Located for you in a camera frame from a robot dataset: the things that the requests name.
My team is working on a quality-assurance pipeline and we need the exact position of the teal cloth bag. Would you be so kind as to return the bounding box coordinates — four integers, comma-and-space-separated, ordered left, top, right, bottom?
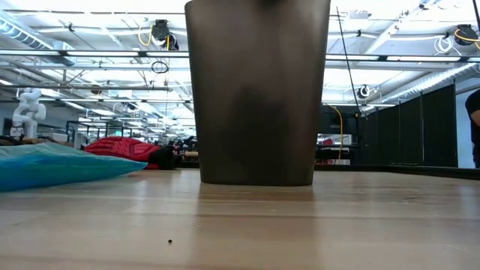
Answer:
0, 142, 148, 193

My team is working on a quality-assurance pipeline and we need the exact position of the black partition wall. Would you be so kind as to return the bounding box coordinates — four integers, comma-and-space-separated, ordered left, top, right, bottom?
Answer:
359, 84, 458, 168

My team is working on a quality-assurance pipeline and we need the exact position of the black ceiling cable reel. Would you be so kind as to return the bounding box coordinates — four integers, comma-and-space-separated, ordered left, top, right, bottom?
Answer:
448, 24, 480, 48
151, 19, 179, 52
355, 84, 372, 100

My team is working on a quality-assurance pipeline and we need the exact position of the person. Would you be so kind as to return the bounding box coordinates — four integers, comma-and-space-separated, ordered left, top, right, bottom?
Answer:
464, 88, 480, 169

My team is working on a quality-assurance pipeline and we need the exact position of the silver ceiling duct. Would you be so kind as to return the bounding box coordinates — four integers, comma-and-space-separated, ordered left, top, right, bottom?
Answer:
389, 63, 480, 102
0, 18, 76, 67

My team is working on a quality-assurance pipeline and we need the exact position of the red and black glove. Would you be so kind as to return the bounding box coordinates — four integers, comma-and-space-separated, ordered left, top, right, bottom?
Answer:
84, 136, 177, 170

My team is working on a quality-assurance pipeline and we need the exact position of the dark background cabinet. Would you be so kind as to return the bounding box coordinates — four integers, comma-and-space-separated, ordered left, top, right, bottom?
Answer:
318, 104, 363, 166

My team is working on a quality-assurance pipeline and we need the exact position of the thin black hanging cable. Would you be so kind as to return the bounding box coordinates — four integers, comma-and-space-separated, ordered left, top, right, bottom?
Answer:
334, 6, 362, 113

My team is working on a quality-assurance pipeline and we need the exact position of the black hanging cable hoop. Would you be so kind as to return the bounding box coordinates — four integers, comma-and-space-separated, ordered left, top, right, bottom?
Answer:
151, 60, 170, 75

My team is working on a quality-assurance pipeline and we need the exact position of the dark brown trash bin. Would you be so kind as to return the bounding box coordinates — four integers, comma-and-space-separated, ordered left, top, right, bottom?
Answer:
184, 0, 332, 188

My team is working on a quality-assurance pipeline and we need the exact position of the yellow hanging cable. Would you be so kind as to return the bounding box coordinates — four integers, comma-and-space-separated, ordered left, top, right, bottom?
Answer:
328, 103, 344, 162

